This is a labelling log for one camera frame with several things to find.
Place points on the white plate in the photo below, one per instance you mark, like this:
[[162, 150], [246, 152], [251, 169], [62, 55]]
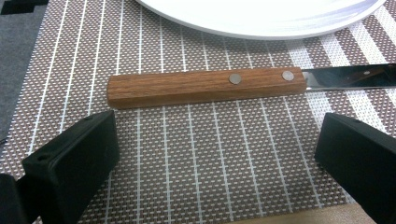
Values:
[[261, 15]]

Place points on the grey felt mat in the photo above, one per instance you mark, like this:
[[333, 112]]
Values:
[[15, 62]]

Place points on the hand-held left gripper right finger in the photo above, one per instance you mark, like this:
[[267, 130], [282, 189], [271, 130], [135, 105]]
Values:
[[361, 158]]

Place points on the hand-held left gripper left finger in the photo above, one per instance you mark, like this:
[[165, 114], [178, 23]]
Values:
[[73, 168]]

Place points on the brown striped woven placemat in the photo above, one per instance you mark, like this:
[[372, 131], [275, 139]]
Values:
[[202, 149]]

